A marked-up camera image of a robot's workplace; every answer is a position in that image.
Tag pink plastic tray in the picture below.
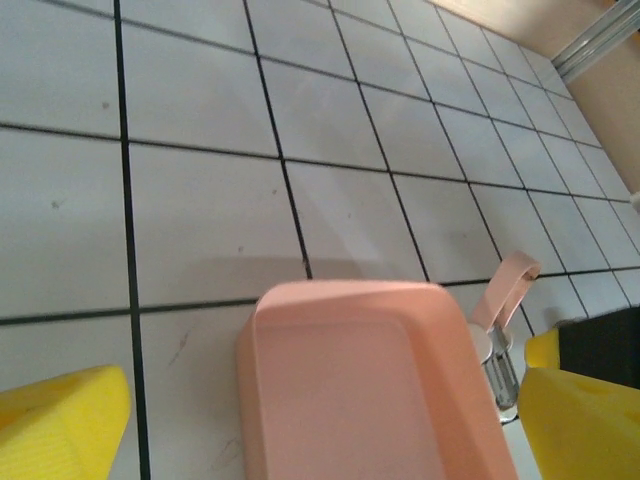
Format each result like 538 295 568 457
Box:
235 279 521 480

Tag aluminium corner post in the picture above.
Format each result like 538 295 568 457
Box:
552 0 640 82

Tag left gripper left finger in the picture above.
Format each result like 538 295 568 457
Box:
0 363 133 480

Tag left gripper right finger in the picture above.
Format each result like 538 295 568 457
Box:
518 367 640 480

